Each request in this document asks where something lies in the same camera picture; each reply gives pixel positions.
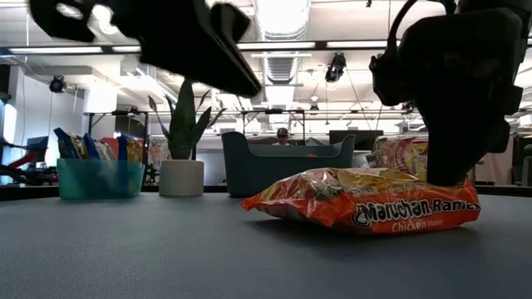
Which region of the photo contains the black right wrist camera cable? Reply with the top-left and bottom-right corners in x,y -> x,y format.
386,0 -> 458,57

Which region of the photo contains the black computer monitor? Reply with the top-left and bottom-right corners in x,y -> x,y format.
25,135 -> 50,163
329,129 -> 384,150

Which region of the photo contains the black overhead camera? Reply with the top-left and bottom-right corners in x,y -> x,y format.
325,51 -> 347,83

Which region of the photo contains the snake plant in white pot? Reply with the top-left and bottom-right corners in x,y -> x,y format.
147,76 -> 228,197

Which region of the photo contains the red and black background equipment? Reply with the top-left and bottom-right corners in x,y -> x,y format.
0,139 -> 57,187

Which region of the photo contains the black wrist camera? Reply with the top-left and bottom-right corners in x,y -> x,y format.
209,2 -> 252,42
368,52 -> 416,107

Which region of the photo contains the dark blue-grey plastic bin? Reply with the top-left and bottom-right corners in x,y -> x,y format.
221,131 -> 357,199

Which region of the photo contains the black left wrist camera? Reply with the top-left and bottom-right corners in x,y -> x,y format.
209,2 -> 252,42

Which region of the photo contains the black ceiling spotlight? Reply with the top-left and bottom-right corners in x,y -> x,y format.
48,74 -> 67,94

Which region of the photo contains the teal translucent plastic bin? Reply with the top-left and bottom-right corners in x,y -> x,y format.
56,157 -> 145,200

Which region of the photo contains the orange chicken ramen packet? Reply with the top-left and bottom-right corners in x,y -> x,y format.
240,166 -> 482,237

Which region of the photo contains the clear plastic bin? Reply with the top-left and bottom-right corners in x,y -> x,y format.
351,132 -> 431,182

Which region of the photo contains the black background rig frame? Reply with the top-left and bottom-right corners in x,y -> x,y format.
85,110 -> 149,184

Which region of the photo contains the red roast beef ramen packet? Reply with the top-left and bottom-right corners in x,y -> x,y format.
373,136 -> 429,182

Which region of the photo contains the person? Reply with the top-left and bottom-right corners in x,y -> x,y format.
272,126 -> 292,146

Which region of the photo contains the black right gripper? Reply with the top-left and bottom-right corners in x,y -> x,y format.
398,7 -> 525,187

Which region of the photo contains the overhead light bar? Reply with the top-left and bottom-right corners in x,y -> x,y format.
0,39 -> 532,55

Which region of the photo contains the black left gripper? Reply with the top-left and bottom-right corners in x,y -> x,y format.
28,0 -> 262,97

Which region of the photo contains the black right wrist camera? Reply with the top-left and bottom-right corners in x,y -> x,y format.
368,52 -> 416,107

